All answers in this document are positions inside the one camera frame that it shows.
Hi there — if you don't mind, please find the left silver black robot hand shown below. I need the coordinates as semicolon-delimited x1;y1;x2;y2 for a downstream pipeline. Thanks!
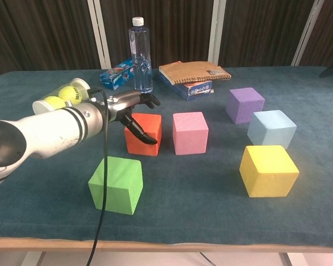
97;90;162;145

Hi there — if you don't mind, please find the red foam cube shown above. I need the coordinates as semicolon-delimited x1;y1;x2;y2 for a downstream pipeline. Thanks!
124;112;163;156

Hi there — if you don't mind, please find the pink foam cube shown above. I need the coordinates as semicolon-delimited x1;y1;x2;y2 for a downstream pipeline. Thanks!
172;111;209;156

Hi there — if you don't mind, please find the green foam cube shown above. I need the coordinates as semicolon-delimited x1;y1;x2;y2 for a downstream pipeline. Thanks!
88;156;144;216

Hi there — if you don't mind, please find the light blue foam cube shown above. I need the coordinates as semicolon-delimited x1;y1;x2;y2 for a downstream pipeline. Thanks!
246;109;297;150

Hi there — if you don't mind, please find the purple foam cube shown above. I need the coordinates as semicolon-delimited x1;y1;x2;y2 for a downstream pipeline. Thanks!
225;87;266;124

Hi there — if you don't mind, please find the blue cookie box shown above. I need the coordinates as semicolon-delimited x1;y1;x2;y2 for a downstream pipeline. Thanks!
99;58;136;91

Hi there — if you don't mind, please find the clear plastic water bottle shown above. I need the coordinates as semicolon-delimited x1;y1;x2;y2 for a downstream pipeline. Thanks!
128;16;154;94

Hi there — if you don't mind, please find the yellow tennis ball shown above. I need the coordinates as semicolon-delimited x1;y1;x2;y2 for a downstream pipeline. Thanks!
44;95;68;111
58;86;83;108

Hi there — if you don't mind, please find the blue white card box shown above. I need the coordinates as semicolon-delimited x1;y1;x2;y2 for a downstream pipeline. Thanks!
158;73;214;101

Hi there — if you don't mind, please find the brown cardboard package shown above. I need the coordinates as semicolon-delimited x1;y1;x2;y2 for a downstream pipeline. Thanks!
158;60;233;85

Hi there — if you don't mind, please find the clear tennis ball tube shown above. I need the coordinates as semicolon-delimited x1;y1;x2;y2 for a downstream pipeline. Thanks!
32;78;92;116

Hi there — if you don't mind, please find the blue felt table cloth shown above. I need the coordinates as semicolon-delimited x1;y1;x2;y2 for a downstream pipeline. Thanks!
0;65;333;247

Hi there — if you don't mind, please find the yellow foam cube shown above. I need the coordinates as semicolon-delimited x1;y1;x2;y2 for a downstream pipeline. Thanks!
239;145;300;198

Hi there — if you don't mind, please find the black left hand cable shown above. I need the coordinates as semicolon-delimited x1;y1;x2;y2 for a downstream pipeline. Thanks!
87;87;109;266

